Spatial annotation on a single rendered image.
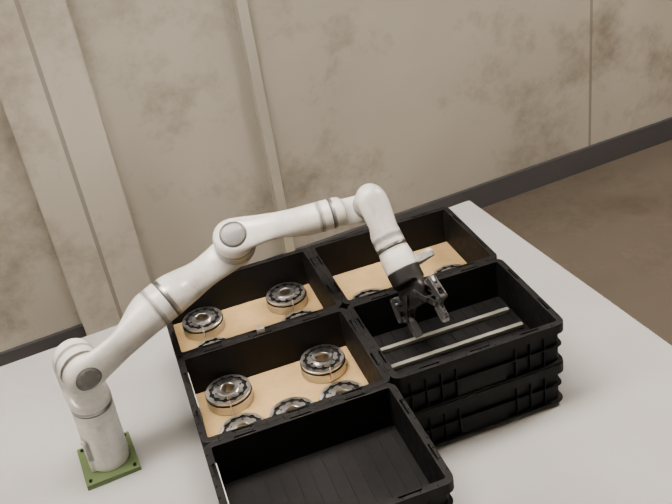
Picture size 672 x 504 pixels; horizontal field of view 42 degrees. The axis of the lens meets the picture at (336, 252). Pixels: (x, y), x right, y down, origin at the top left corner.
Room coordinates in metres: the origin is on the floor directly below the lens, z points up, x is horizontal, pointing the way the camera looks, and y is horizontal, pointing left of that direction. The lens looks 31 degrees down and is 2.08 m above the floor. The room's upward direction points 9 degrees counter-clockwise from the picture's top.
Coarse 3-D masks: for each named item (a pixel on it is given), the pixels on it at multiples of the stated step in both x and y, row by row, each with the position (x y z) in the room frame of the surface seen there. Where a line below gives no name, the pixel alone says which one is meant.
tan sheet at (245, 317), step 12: (264, 300) 1.88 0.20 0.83; (312, 300) 1.84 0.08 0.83; (228, 312) 1.85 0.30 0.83; (240, 312) 1.84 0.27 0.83; (252, 312) 1.83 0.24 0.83; (264, 312) 1.82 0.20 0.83; (180, 324) 1.83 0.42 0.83; (228, 324) 1.80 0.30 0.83; (240, 324) 1.79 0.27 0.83; (252, 324) 1.78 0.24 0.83; (264, 324) 1.77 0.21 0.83; (180, 336) 1.78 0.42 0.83; (216, 336) 1.75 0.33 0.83; (228, 336) 1.75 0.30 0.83; (180, 348) 1.73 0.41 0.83; (192, 348) 1.72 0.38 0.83
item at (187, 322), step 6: (192, 312) 1.83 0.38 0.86; (210, 312) 1.81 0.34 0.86; (216, 312) 1.82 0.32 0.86; (186, 318) 1.81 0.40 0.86; (216, 318) 1.79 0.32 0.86; (186, 324) 1.78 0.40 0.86; (192, 324) 1.77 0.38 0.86; (198, 324) 1.77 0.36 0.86; (204, 324) 1.77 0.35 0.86; (210, 324) 1.77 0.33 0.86; (216, 324) 1.76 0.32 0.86; (192, 330) 1.75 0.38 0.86; (198, 330) 1.75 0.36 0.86; (204, 330) 1.75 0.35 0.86
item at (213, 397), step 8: (224, 376) 1.55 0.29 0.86; (232, 376) 1.55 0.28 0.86; (240, 376) 1.54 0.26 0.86; (216, 384) 1.53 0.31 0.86; (240, 384) 1.51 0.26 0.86; (248, 384) 1.51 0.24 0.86; (208, 392) 1.50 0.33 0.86; (216, 392) 1.50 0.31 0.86; (240, 392) 1.49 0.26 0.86; (248, 392) 1.48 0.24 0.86; (208, 400) 1.48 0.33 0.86; (216, 400) 1.48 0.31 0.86; (224, 400) 1.47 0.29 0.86; (232, 400) 1.46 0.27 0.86; (240, 400) 1.46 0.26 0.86
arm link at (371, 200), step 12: (360, 192) 1.69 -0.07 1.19; (372, 192) 1.69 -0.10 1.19; (384, 192) 1.70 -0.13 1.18; (360, 204) 1.68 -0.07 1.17; (372, 204) 1.67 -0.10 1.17; (384, 204) 1.68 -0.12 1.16; (372, 216) 1.66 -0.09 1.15; (384, 216) 1.66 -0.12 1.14; (372, 228) 1.65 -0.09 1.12; (384, 228) 1.64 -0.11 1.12; (396, 228) 1.65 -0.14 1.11; (372, 240) 1.65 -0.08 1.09; (384, 240) 1.63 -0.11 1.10; (396, 240) 1.63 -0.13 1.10
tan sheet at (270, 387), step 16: (288, 368) 1.58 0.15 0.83; (352, 368) 1.54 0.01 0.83; (256, 384) 1.54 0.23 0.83; (272, 384) 1.53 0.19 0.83; (288, 384) 1.52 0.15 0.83; (304, 384) 1.52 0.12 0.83; (320, 384) 1.51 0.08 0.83; (256, 400) 1.49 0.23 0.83; (272, 400) 1.48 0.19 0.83; (208, 416) 1.46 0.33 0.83; (224, 416) 1.45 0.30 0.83; (208, 432) 1.41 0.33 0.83
